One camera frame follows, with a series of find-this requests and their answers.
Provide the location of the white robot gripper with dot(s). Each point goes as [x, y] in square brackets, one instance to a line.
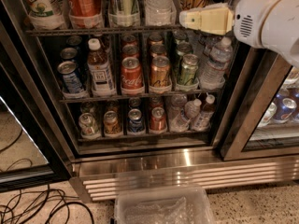
[253, 19]

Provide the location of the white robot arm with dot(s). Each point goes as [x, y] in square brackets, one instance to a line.
[294, 52]

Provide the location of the water bottle middle shelf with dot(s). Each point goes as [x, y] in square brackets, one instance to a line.
[218, 60]

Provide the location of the clear water bottle top shelf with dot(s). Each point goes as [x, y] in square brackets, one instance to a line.
[158, 12]

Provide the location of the green soda can front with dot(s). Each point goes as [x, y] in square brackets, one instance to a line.
[188, 69]

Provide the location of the gold caffeine-free coke can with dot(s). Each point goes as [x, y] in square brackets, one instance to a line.
[159, 72]

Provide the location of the right water bottle bottom shelf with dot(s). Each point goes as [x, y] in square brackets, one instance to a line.
[201, 121]

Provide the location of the red coca-cola can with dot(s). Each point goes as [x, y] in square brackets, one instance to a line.
[131, 74]

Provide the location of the left water bottle bottom shelf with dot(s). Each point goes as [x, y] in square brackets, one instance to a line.
[180, 123]

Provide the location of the right glass fridge door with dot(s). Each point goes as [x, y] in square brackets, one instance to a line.
[255, 132]

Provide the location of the blue can behind right door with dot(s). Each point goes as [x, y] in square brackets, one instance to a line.
[284, 110]

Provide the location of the red can bottom shelf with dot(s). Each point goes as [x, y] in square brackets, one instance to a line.
[157, 119]

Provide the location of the blue pepsi can bottom shelf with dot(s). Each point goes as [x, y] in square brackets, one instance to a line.
[135, 121]

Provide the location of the orange soda can top shelf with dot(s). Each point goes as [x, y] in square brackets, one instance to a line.
[85, 14]

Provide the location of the orange gold can bottom shelf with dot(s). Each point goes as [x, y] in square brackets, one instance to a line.
[111, 123]

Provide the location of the blue pepsi can front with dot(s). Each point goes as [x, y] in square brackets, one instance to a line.
[70, 77]

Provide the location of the green white can bottom shelf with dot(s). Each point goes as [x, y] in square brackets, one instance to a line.
[88, 125]

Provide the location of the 7up can top shelf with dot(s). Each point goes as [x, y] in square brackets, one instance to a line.
[44, 8]

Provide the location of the open glass fridge door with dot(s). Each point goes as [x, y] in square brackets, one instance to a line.
[27, 154]

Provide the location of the iced tea bottle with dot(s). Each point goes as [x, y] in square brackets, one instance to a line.
[99, 67]

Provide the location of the clear plastic bin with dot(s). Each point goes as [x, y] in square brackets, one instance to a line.
[167, 205]

